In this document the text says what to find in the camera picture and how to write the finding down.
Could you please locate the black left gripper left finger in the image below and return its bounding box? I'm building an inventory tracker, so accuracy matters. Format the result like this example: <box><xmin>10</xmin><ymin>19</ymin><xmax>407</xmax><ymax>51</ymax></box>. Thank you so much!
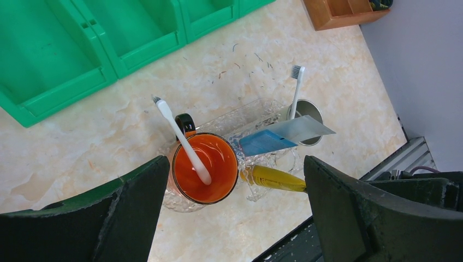
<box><xmin>1</xmin><ymin>156</ymin><xmax>170</xmax><ymax>261</ymax></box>

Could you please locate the white toothpaste tube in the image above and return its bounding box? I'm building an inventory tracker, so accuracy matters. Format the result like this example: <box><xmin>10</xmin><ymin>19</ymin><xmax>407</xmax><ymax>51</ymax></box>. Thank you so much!
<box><xmin>266</xmin><ymin>119</ymin><xmax>336</xmax><ymax>142</ymax></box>

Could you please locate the black coiled cable bottom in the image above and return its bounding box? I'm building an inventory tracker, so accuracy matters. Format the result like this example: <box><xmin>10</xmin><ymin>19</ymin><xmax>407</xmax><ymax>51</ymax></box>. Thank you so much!
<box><xmin>369</xmin><ymin>0</ymin><xmax>394</xmax><ymax>11</ymax></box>

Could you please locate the blue toothpaste tube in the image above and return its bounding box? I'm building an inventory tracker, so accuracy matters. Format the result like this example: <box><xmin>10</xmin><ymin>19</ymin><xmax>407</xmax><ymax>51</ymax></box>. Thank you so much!
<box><xmin>239</xmin><ymin>129</ymin><xmax>297</xmax><ymax>157</ymax></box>

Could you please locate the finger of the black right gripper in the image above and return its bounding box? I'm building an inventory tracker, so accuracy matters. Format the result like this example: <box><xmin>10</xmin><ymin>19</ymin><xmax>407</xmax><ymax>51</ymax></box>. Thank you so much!
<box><xmin>367</xmin><ymin>170</ymin><xmax>462</xmax><ymax>212</ymax></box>

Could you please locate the yellow toothpaste tube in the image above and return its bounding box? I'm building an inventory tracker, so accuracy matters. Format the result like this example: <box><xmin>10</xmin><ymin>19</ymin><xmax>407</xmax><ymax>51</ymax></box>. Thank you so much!
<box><xmin>240</xmin><ymin>165</ymin><xmax>306</xmax><ymax>193</ymax></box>

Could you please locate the brown wooden compartment tray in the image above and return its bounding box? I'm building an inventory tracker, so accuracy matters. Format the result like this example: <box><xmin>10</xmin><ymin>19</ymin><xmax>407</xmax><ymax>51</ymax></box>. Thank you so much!
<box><xmin>303</xmin><ymin>0</ymin><xmax>392</xmax><ymax>31</ymax></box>

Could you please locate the orange plastic mug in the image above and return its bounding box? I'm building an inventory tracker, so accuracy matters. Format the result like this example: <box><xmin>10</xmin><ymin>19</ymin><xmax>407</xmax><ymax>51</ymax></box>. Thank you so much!
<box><xmin>168</xmin><ymin>113</ymin><xmax>239</xmax><ymax>205</ymax></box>

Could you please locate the green compartment bin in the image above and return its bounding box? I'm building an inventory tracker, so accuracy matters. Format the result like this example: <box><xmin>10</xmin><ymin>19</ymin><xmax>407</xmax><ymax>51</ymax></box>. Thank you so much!
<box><xmin>1</xmin><ymin>1</ymin><xmax>267</xmax><ymax>128</ymax></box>

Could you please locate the steel cup orange sleeve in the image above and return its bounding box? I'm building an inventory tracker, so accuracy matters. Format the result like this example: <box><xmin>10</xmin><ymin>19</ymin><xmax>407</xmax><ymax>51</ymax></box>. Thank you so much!
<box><xmin>283</xmin><ymin>99</ymin><xmax>324</xmax><ymax>146</ymax></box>

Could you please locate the clear textured plastic tray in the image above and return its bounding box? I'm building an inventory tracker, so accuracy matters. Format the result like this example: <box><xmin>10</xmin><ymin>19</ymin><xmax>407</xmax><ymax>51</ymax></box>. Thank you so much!
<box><xmin>178</xmin><ymin>98</ymin><xmax>302</xmax><ymax>201</ymax></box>

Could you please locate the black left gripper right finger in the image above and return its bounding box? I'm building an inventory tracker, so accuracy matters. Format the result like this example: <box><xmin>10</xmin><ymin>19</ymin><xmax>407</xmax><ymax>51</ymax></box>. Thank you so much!
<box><xmin>304</xmin><ymin>156</ymin><xmax>462</xmax><ymax>261</ymax></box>

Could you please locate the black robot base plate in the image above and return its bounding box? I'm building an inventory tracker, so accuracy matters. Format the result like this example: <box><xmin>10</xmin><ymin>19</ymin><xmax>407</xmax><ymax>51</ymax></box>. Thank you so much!
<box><xmin>254</xmin><ymin>217</ymin><xmax>324</xmax><ymax>262</ymax></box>

